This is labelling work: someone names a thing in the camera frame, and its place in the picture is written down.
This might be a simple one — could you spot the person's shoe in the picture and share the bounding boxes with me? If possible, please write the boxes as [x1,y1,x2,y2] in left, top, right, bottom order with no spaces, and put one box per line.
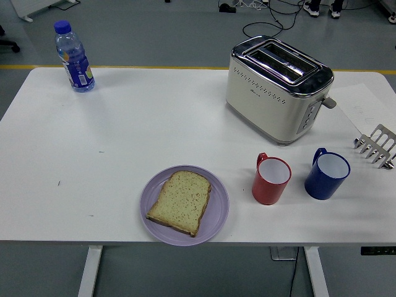
[303,0,320,18]
[329,0,343,19]

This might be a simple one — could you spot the metal toast rack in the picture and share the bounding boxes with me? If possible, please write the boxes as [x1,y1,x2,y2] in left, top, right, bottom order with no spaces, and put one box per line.
[353,123,396,170]

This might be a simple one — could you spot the red mug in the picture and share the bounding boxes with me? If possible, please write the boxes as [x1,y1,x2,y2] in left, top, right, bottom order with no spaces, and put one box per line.
[251,152,292,205]

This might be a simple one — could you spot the blue-capped plastic water bottle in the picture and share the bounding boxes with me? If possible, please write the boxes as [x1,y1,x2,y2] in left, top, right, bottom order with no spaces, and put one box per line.
[53,20,95,93]

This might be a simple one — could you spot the black power adapter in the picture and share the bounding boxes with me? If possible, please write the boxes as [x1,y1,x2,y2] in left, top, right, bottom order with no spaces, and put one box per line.
[218,1,238,14]

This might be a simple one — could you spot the clear bracket under table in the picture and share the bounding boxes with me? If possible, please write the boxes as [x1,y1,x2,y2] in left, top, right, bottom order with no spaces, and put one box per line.
[269,246,299,261]

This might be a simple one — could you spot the thin black cable under table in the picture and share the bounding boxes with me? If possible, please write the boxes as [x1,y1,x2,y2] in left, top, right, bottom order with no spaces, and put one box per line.
[289,247,299,297]

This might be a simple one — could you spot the purple round plate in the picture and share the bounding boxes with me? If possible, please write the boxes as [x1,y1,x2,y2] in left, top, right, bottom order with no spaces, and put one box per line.
[139,165,230,247]

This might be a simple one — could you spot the black cable on floor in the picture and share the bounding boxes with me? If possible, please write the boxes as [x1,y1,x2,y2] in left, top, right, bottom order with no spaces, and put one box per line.
[242,0,306,38]

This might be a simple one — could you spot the black office chair base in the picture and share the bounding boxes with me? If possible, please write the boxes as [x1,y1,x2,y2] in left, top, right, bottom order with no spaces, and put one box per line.
[0,24,21,53]

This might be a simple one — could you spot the grey toaster lever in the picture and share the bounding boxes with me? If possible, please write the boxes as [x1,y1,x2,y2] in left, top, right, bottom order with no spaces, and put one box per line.
[320,95,337,110]

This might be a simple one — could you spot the white cables on floor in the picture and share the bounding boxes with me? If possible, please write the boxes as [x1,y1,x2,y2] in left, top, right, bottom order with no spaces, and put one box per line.
[233,0,270,9]

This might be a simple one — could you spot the slice of bread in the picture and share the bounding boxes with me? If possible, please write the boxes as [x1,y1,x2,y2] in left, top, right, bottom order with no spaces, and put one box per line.
[145,170,212,238]

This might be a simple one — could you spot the white table leg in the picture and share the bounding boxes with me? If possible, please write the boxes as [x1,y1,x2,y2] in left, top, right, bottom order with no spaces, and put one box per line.
[77,246,103,297]
[303,246,330,297]

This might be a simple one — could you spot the blue mug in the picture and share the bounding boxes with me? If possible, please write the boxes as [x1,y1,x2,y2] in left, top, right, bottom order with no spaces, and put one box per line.
[304,147,351,200]

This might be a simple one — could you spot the cream and chrome toaster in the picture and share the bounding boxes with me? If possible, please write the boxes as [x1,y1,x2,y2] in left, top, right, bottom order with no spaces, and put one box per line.
[225,35,337,146]

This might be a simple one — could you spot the black table control panel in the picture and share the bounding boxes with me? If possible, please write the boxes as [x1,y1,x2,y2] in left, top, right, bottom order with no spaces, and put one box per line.
[359,246,396,256]

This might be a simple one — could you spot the white furniture base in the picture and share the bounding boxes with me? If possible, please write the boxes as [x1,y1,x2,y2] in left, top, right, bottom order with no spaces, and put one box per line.
[11,0,81,22]

